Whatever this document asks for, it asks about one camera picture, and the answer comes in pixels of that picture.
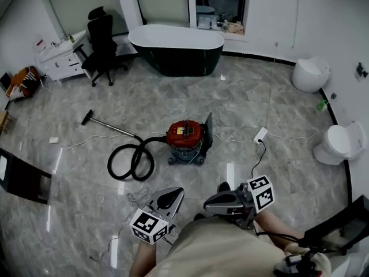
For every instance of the person's black left shoe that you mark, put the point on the person's black left shoe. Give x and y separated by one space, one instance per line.
199 216

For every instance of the dark wooden cabinet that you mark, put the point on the dark wooden cabinet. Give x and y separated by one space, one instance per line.
26 180

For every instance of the white power strip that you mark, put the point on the white power strip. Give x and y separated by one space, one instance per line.
261 134

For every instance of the dark green bathtub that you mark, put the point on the dark green bathtub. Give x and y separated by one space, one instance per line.
178 59

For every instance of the white drawer cabinet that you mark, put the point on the white drawer cabinet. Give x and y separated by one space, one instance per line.
63 62

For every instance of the white egg-shaped toilet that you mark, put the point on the white egg-shaped toilet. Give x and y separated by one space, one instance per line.
310 76

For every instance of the wall socket with plug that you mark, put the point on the wall socket with plug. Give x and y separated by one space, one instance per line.
334 96

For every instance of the small white floor object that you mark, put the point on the small white floor object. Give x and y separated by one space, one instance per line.
222 77

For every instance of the person's right forearm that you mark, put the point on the person's right forearm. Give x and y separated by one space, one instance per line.
276 226

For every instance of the small white adapter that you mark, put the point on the small white adapter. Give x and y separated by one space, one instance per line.
54 140

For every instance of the red and teal vacuum cleaner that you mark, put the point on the red and teal vacuum cleaner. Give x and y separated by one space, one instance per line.
184 143

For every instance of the person's beige shirt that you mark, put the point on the person's beige shirt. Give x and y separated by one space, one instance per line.
219 250

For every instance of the small wooden stool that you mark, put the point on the small wooden stool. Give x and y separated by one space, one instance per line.
5 121

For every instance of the metal vacuum wand with brush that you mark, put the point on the metal vacuum wand with brush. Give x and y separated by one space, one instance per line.
86 117

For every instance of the person's black shoe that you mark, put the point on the person's black shoe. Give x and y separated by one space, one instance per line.
199 216
224 187

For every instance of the white toilet with tank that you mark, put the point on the white toilet with tank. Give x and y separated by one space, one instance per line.
337 146

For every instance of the person's black right shoe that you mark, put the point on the person's black right shoe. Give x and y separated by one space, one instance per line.
224 187

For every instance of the beige cloth pile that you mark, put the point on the beige cloth pile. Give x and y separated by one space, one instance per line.
233 27

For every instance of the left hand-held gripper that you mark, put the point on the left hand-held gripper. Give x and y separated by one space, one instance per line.
161 212

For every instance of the green bottle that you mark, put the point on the green bottle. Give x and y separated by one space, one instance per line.
321 105

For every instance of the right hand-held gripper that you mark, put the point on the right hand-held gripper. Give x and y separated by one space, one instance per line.
230 202

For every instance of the black office chair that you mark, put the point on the black office chair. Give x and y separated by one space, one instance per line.
101 45

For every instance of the person's left forearm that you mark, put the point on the person's left forearm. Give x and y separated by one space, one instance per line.
145 258

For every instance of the black stand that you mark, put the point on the black stand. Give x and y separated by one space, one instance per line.
346 224

